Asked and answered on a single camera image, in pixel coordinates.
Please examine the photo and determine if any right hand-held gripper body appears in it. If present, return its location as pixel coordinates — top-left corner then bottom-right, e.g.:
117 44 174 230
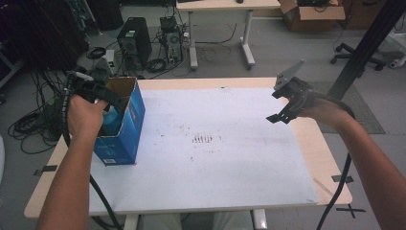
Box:
271 58 316 113

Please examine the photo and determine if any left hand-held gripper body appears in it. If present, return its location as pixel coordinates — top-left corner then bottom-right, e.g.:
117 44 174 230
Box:
65 57 113 104

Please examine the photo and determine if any blue plastic bottle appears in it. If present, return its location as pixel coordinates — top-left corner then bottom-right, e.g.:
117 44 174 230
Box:
101 105 124 137

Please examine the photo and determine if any blue cardboard box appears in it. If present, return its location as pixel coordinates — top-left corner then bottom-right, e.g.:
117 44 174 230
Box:
92 76 147 167

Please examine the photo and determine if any person's left hand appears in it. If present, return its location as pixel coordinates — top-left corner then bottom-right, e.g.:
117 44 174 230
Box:
67 94 110 142

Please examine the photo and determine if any person's right hand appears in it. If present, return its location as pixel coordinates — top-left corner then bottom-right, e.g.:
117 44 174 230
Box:
298 96 349 129

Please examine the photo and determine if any small white power supply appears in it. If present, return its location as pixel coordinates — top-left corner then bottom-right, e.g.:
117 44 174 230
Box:
103 49 116 77

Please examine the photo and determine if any large black computer tower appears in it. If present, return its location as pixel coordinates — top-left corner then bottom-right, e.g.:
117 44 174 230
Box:
116 16 153 72

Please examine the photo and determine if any black office chair base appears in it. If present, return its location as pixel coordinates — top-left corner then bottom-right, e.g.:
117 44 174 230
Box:
329 42 388 72

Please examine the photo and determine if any grey floor mat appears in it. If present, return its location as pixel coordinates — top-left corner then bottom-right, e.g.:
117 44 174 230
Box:
298 80 387 135

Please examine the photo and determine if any black curtain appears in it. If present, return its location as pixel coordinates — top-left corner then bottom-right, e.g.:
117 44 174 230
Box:
0 0 91 73

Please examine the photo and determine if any open brown cardboard box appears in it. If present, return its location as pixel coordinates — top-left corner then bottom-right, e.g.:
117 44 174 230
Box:
279 0 347 33

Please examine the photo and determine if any beige tape strip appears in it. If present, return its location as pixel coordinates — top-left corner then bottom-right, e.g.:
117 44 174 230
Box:
312 177 336 199

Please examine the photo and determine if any small black computer tower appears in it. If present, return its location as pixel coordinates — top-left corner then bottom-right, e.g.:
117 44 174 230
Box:
159 15 185 65

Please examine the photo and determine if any black metal stand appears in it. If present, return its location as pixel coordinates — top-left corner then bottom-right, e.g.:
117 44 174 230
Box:
320 0 406 103

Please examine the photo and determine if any white table mat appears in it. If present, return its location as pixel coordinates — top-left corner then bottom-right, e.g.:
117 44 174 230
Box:
88 87 320 216

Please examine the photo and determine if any white table leg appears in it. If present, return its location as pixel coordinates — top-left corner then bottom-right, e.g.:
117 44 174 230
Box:
253 208 268 230
124 214 140 230

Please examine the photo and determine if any white desk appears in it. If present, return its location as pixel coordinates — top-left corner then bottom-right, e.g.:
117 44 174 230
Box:
175 0 282 71

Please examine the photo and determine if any black tape cross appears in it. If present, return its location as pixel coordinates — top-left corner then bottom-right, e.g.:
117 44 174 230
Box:
335 203 368 220

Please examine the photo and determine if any coiled black cable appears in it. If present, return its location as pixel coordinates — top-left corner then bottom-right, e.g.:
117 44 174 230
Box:
146 57 168 74
85 46 107 60

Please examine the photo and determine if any bundle of black cables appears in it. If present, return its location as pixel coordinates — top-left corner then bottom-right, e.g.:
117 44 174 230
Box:
7 68 73 155

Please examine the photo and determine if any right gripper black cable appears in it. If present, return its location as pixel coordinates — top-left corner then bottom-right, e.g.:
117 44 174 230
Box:
305 90 356 230

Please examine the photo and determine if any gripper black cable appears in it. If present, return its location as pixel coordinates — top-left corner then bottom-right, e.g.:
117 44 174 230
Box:
61 70 124 230
305 90 356 230

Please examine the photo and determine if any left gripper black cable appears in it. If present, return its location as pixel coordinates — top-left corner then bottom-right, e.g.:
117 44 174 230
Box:
61 70 124 230

